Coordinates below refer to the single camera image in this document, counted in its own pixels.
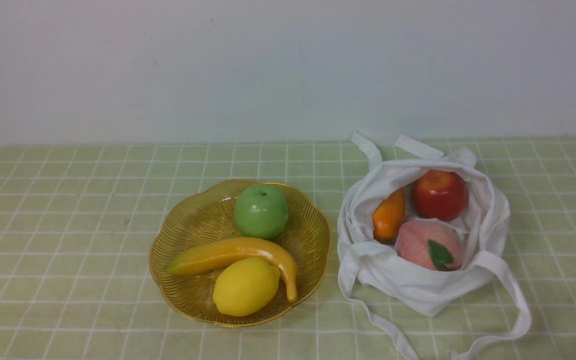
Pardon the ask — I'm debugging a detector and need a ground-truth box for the green checkered tablecloth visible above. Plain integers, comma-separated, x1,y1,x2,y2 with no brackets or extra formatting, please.
0,137,576,360

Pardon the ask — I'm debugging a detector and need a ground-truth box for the white cloth bag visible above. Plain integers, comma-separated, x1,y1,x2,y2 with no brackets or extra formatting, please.
337,130,532,360

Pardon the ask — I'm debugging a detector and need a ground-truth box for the orange mango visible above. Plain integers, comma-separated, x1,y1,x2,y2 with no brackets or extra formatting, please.
371,188,406,244

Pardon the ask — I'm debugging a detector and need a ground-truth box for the green apple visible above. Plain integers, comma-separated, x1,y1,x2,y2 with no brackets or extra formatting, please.
233,183,290,240

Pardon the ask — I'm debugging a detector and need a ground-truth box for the yellow banana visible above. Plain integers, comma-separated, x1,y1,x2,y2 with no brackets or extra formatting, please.
164,236,298,303

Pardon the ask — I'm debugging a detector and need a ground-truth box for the red apple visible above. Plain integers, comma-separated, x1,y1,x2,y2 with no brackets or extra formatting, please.
410,170,469,223

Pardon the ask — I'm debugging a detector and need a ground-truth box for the yellow lemon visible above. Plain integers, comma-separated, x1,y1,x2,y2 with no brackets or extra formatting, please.
212,257,281,317

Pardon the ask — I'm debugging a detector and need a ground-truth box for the amber plastic fruit basket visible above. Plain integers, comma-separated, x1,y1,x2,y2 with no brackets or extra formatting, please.
148,178,332,328

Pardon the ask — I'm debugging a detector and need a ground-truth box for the pink peach with leaf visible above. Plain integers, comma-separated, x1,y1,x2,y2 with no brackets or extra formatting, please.
396,219,466,271

